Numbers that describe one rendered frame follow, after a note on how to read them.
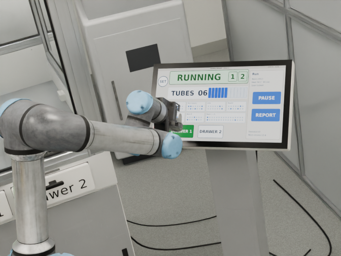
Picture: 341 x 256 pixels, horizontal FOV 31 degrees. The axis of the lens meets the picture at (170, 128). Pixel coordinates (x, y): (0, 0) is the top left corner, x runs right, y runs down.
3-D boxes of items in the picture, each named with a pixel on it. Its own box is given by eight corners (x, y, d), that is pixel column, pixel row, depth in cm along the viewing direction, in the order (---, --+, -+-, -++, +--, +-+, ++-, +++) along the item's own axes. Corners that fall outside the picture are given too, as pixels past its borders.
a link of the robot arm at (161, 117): (160, 120, 196) (137, 120, 199) (166, 123, 200) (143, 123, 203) (162, 97, 197) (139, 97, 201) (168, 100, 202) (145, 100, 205)
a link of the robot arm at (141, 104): (120, 112, 189) (129, 85, 190) (135, 119, 199) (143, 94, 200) (142, 118, 186) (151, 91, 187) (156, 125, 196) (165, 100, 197)
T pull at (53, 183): (64, 184, 226) (63, 181, 225) (44, 191, 224) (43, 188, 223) (62, 180, 229) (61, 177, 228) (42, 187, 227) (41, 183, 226)
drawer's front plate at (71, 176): (95, 188, 235) (88, 163, 230) (20, 215, 228) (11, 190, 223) (94, 186, 236) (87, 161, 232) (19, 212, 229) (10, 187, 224)
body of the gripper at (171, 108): (181, 105, 212) (168, 96, 202) (179, 130, 211) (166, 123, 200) (161, 105, 215) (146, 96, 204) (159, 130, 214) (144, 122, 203)
